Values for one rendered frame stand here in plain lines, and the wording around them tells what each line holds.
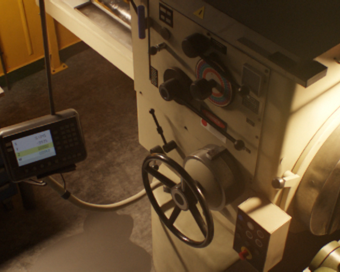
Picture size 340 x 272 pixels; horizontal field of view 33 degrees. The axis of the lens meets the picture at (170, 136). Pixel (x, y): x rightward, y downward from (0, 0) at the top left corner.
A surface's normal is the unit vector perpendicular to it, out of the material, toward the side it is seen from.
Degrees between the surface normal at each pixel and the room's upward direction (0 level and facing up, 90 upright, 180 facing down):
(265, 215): 0
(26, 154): 71
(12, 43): 90
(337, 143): 35
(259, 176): 90
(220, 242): 0
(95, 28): 0
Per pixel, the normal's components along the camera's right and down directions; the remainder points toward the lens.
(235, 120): -0.77, 0.44
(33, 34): 0.65, 0.53
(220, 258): 0.00, -0.73
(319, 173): -0.65, 0.00
